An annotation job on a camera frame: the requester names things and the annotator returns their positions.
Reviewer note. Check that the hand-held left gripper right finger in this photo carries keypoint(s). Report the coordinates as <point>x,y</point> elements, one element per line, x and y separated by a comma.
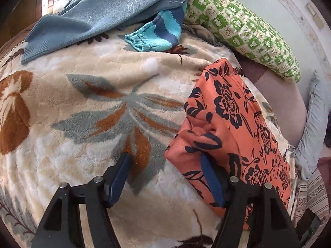
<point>210,180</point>

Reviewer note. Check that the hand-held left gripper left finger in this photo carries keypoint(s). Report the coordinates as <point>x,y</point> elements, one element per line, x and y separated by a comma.
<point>119,178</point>

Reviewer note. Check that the orange floral shirt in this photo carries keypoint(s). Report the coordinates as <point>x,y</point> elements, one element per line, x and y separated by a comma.
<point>232,124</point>

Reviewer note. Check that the striped floral blanket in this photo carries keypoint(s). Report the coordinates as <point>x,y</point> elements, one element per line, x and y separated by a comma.
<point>310,193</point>

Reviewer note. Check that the cream leaf print blanket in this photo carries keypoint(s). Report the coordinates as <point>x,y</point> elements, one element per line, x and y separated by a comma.
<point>77,139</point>

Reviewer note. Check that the grey pillow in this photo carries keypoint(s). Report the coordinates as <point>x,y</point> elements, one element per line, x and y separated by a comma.
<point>313,134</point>

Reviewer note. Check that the pink sofa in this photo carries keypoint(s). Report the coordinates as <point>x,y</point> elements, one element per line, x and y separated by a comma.
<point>279,100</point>

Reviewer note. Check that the teal striped knit garment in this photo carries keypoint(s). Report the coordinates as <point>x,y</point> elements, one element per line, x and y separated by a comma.
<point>160,31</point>

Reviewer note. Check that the green checkered pillow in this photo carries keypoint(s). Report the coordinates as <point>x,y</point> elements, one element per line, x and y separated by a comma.
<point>245,31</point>

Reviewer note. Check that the light blue sweater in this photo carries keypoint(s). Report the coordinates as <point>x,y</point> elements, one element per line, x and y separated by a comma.
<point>103,10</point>

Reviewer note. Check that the wooden door with stained glass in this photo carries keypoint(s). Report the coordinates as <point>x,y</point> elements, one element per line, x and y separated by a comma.
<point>23,13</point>

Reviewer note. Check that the beige wall switch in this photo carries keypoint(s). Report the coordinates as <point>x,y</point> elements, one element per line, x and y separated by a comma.
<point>311,8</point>
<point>320,23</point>

